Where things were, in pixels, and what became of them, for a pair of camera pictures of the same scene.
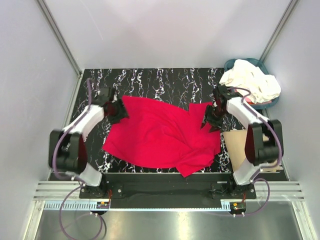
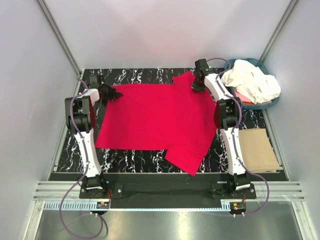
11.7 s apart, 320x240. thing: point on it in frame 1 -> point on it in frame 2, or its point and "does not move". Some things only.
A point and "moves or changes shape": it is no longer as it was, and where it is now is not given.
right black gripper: (216, 125) -> (195, 87)
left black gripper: (122, 113) -> (114, 94)
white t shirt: (242, 74) does not move
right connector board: (237, 207) does not move
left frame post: (60, 37) does not move
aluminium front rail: (61, 190) does not move
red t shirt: (162, 135) moves or changes shape
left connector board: (102, 205) does not move
